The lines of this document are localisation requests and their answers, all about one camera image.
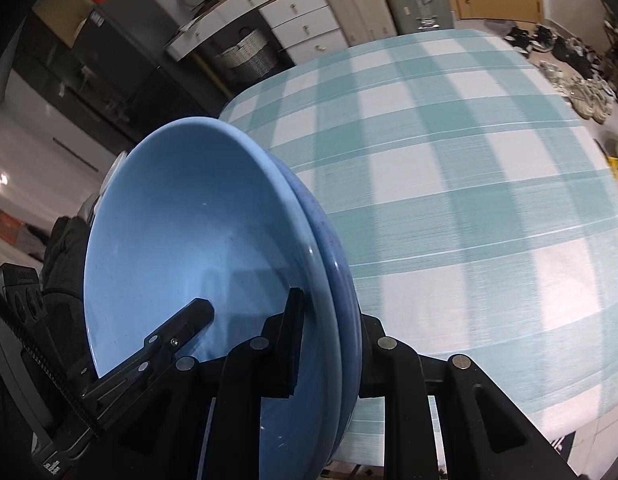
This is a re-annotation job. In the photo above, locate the blue bowl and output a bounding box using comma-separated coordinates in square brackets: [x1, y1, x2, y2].
[82, 116, 345, 480]
[271, 155, 363, 454]

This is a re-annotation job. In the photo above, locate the teal checkered tablecloth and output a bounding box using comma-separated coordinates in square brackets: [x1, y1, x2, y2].
[221, 29, 618, 439]

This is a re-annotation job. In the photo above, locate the woven laundry basket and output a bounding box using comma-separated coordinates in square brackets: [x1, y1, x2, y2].
[216, 27, 277, 84]

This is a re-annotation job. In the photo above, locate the dark grey refrigerator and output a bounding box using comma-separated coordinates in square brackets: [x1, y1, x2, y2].
[72, 0, 182, 103]

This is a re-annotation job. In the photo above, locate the white drawer desk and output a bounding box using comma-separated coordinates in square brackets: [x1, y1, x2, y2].
[166, 0, 349, 65]

